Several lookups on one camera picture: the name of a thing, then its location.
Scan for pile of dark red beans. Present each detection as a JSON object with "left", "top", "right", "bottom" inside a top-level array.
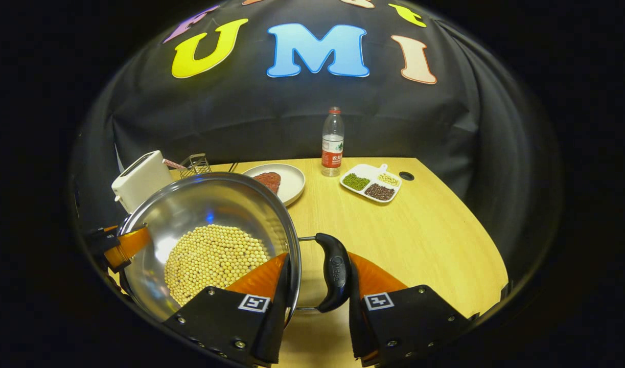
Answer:
[{"left": 364, "top": 183, "right": 396, "bottom": 201}]

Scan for pile of soybeans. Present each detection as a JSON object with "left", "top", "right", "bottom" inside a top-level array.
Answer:
[{"left": 164, "top": 224, "right": 272, "bottom": 307}]

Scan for clear plastic water bottle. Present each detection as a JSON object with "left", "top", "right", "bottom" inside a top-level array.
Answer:
[{"left": 321, "top": 106, "right": 345, "bottom": 177}]

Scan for white toaster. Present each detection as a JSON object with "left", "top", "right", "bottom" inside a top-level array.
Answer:
[{"left": 111, "top": 150, "right": 174, "bottom": 214}]

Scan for pile of green beans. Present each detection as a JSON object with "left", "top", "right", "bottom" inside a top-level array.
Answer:
[{"left": 342, "top": 173, "right": 371, "bottom": 191}]

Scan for red meat slices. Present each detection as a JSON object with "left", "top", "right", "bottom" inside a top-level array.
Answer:
[{"left": 253, "top": 172, "right": 282, "bottom": 195}]

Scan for white divided dish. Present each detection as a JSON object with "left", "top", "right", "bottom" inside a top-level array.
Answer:
[{"left": 339, "top": 163, "right": 403, "bottom": 204}]

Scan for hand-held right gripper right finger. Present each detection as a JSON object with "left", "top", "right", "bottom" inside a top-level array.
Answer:
[{"left": 347, "top": 251, "right": 471, "bottom": 367}]

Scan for wire mesh basket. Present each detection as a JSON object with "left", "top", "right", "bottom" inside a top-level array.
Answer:
[{"left": 179, "top": 153, "right": 212, "bottom": 178}]

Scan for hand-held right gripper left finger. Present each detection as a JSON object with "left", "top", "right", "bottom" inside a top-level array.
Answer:
[{"left": 163, "top": 252, "right": 292, "bottom": 367}]

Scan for stainless steel pot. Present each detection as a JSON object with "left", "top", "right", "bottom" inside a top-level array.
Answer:
[{"left": 117, "top": 172, "right": 352, "bottom": 328}]

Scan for white round plate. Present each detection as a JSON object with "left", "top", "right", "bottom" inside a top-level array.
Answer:
[{"left": 242, "top": 163, "right": 306, "bottom": 207}]

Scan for black backdrop cloth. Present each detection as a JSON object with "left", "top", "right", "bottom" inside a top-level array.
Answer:
[{"left": 70, "top": 0, "right": 563, "bottom": 287}]

